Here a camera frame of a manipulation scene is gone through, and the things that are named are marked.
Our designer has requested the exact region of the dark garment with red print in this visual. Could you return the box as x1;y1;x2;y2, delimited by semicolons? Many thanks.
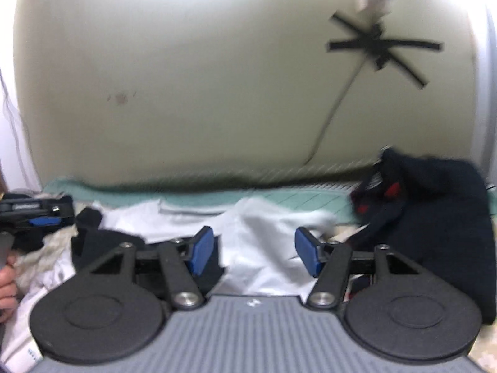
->
350;147;497;326

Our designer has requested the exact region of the dark wall cable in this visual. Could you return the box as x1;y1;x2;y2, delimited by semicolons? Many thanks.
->
305;56;375;164

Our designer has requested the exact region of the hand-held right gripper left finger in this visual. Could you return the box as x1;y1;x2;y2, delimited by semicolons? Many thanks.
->
83;225;215;312

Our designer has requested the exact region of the black clothes pile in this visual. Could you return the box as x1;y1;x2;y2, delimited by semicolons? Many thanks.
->
70;208;228;294

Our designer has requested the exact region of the teal quilted blanket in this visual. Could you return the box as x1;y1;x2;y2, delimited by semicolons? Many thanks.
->
42;171;375;228

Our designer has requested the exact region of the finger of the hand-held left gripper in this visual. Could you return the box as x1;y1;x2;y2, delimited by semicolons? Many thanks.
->
0;196;74;229

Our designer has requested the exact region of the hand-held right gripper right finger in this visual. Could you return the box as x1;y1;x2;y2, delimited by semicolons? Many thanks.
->
295;226;423;311

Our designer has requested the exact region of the person's left hand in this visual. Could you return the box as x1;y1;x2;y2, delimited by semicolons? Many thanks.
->
0;254;18;323

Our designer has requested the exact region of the black tape cross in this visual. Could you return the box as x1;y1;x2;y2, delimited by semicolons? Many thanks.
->
326;12;443;92

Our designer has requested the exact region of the white printed t-shirt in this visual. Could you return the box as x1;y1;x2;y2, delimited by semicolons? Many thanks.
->
0;197;338;373

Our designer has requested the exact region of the cream knitted cloth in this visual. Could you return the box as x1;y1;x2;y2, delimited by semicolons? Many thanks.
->
16;225;78;292

